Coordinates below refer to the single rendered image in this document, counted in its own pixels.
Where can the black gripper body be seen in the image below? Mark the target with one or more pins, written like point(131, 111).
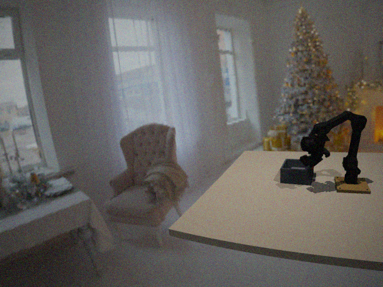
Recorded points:
point(315, 154)

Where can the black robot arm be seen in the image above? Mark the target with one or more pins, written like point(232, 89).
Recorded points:
point(350, 162)

